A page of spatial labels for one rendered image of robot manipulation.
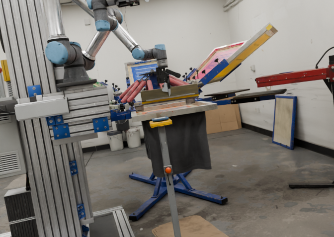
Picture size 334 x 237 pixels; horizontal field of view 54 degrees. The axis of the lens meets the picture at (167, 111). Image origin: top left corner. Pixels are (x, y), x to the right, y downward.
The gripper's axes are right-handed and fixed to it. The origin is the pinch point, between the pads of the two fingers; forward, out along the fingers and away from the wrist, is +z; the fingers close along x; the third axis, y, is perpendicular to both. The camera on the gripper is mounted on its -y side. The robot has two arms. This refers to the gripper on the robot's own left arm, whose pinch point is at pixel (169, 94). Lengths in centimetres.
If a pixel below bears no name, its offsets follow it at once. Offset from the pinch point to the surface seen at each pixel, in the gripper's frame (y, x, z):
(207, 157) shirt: -19, 5, 48
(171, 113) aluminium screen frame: 2.5, 14.0, 12.1
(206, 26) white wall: -150, -459, -113
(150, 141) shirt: 18.4, 4.8, 30.7
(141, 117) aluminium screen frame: 22.5, 14.0, 12.0
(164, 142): 11.5, 33.2, 27.5
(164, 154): 12.5, 33.2, 34.8
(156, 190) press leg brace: 16, -100, 100
